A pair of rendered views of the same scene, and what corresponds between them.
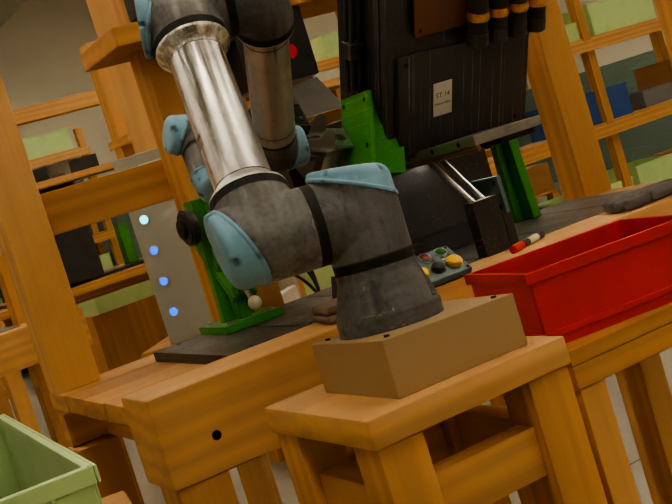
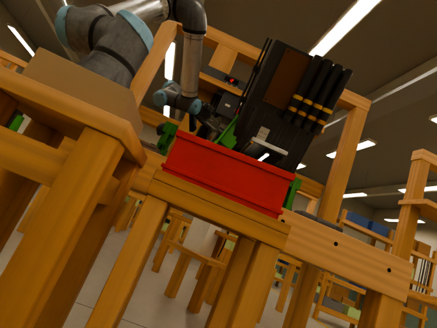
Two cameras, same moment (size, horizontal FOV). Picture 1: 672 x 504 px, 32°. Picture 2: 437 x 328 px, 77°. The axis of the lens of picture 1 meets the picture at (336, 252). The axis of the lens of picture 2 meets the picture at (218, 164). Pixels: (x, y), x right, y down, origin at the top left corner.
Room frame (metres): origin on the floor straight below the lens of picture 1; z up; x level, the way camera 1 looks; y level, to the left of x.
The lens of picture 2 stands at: (1.14, -0.64, 0.71)
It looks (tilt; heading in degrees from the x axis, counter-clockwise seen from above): 14 degrees up; 23
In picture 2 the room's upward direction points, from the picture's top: 23 degrees clockwise
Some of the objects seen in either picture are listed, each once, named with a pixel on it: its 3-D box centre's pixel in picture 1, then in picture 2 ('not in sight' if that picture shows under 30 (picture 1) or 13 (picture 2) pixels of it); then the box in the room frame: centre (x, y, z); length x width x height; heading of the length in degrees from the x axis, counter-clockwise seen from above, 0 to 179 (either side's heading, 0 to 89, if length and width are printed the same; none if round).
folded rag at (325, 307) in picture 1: (339, 308); (150, 150); (2.00, 0.02, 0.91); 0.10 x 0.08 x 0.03; 17
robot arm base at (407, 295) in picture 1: (382, 289); (105, 77); (1.61, -0.05, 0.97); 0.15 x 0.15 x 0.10
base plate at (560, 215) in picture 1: (427, 268); not in sight; (2.39, -0.17, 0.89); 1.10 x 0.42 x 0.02; 117
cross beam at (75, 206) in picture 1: (303, 138); (231, 152); (2.72, -0.01, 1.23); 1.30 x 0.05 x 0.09; 117
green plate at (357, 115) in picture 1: (372, 144); (229, 136); (2.31, -0.13, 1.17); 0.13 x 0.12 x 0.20; 117
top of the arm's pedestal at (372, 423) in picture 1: (411, 386); (77, 124); (1.61, -0.05, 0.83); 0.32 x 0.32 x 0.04; 27
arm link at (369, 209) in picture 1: (353, 211); (125, 42); (1.61, -0.04, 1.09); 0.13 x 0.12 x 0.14; 100
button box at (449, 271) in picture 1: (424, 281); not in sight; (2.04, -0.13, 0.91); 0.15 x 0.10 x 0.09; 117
